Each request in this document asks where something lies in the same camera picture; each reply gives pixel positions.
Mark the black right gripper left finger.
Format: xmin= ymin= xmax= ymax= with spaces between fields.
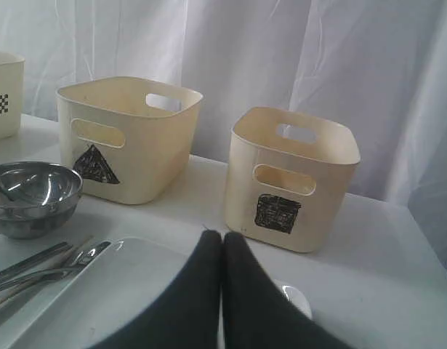
xmin=92 ymin=230 xmax=222 ymax=348

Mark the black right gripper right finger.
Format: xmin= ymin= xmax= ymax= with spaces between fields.
xmin=222 ymin=232 xmax=349 ymax=348

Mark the steel spoon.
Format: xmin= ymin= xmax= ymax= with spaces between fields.
xmin=0 ymin=241 xmax=111 ymax=292

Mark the steel table knife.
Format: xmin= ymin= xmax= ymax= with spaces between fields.
xmin=0 ymin=242 xmax=73 ymax=283

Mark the steel bowl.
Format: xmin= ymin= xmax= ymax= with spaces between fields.
xmin=0 ymin=161 xmax=83 ymax=239

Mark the white square plate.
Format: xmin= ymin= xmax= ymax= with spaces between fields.
xmin=0 ymin=236 xmax=313 ymax=349

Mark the cream bin with square mark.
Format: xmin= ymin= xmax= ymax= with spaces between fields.
xmin=224 ymin=107 xmax=361 ymax=253

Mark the cream bin with triangle mark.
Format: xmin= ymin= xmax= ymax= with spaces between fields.
xmin=56 ymin=76 xmax=203 ymax=205

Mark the steel fork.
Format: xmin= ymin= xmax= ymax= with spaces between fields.
xmin=0 ymin=235 xmax=93 ymax=306

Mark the white curtain backdrop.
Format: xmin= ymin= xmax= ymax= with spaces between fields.
xmin=0 ymin=1 xmax=447 ymax=235

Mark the cream bin with circle mark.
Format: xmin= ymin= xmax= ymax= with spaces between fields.
xmin=0 ymin=52 xmax=25 ymax=139

